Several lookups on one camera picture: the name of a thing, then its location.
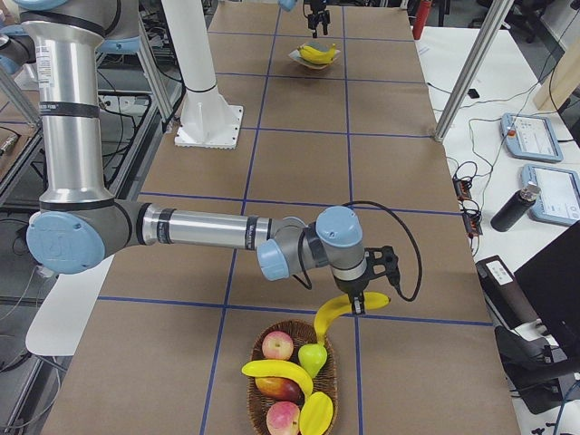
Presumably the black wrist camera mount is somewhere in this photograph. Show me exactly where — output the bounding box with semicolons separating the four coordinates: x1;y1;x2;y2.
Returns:
364;246;401;289

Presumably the red cylinder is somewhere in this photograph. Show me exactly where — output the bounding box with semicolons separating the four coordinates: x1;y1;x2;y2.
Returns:
412;0;432;41

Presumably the aluminium frame post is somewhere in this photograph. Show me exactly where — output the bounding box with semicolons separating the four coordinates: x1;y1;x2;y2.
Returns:
433;0;514;142

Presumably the small circuit board near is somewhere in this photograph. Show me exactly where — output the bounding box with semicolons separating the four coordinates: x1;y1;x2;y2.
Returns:
462;209;482;238

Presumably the small circuit board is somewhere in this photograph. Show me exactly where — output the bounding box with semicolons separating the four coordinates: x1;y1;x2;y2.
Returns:
462;209;482;238
453;178;472;201

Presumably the red apple far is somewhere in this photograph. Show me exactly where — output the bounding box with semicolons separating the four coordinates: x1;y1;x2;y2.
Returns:
261;331;294;361

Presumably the white pedestal column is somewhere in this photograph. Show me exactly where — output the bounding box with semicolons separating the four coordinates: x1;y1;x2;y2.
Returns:
162;0;244;149

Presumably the red apple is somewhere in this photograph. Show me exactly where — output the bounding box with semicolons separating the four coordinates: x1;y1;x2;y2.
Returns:
266;401;300;435
261;331;294;361

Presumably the red apple near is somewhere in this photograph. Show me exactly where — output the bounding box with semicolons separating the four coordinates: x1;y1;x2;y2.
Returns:
266;401;300;435

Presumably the green pear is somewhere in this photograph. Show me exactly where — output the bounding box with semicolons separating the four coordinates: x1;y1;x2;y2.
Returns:
298;343;327;378

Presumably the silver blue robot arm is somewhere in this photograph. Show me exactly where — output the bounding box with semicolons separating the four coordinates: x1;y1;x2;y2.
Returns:
277;0;331;38
18;1;370;314

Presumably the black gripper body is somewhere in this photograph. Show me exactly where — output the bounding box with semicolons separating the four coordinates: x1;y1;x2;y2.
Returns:
304;0;329;17
331;265;368;295

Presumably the red yellow mango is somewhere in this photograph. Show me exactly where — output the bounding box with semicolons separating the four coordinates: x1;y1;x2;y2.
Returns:
255;377;304;403

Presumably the teach pendant far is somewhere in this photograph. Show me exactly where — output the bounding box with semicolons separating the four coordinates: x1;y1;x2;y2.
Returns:
500;113;564;163

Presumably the black camera cable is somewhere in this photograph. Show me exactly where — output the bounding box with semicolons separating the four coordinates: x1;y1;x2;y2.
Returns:
343;200;424;303

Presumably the small circuit board far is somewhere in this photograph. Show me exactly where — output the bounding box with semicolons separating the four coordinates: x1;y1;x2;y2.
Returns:
453;178;472;201

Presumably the grey square plate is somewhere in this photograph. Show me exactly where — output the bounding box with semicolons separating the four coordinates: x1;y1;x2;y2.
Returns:
288;40;341;71

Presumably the teach pendant near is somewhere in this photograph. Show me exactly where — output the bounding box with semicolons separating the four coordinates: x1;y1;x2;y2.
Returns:
520;164;579;227

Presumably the yellow banana large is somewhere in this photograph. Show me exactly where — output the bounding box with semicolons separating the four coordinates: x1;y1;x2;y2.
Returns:
314;292;391;344

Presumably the wooden plank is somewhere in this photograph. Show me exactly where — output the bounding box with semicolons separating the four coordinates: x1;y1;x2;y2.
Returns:
535;0;580;112

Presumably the black monitor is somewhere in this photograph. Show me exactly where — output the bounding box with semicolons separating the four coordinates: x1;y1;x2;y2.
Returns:
515;223;579;353

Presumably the teach pendant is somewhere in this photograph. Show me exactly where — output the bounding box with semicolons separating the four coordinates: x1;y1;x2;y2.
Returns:
520;164;579;227
500;113;564;163

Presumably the black water bottle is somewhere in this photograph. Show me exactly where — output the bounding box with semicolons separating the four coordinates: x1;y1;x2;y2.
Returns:
490;181;541;232

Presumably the yellow banana top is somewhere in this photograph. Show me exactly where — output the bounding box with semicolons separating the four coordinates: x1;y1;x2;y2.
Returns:
298;45;340;66

